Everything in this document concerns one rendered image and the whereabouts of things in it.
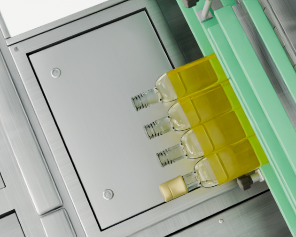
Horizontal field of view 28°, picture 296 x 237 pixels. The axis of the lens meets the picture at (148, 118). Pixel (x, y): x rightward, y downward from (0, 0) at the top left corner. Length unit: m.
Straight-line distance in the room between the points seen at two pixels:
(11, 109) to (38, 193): 0.18
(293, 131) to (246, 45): 0.17
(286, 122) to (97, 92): 0.44
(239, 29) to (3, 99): 0.52
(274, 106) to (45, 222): 0.51
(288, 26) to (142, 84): 0.37
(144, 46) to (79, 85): 0.16
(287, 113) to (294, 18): 0.16
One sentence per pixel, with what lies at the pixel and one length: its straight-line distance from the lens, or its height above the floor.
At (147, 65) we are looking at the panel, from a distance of 1.27.
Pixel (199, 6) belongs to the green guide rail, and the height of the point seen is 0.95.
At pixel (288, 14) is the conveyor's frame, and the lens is 1.05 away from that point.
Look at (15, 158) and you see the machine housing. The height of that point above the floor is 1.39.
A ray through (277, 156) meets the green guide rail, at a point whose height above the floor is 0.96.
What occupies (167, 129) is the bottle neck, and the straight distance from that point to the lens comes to 1.10.
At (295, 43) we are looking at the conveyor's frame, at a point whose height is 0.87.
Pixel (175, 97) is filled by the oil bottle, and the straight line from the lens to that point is 1.09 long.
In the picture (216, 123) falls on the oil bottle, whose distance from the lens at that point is 1.09.
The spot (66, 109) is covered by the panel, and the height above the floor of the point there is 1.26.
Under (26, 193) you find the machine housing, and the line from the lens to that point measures 1.24.
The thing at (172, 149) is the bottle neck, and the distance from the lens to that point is 1.08.
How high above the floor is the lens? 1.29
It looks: 9 degrees down
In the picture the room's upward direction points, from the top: 113 degrees counter-clockwise
